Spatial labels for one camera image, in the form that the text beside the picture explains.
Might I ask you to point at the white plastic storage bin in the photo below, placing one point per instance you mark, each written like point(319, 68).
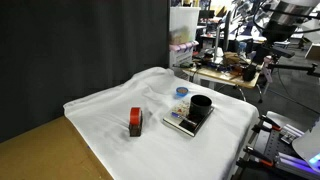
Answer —
point(183, 23)

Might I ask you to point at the black curtain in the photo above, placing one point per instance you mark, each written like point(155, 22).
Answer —
point(83, 46)

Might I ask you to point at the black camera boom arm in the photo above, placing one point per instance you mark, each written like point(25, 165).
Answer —
point(293, 66)

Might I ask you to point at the blue bowl of cereal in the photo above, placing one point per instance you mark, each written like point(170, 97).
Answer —
point(182, 91)

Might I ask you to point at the black cup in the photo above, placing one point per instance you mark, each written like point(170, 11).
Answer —
point(200, 106)

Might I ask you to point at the aluminium rail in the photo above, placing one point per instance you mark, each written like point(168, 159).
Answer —
point(295, 164)

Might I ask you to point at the black book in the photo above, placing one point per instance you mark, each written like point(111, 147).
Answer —
point(186, 128)

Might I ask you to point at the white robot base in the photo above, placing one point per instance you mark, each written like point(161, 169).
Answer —
point(310, 143)

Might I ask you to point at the silver pen with blue cap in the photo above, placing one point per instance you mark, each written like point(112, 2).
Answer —
point(184, 118)

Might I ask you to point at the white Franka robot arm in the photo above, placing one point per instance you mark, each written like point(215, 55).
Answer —
point(286, 16)

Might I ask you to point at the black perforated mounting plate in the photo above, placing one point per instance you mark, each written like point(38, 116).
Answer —
point(275, 143)

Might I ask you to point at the red tape in black dispenser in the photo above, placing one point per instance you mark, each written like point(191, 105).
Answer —
point(135, 120)

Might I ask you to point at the white cloth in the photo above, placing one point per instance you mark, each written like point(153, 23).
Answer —
point(160, 153)

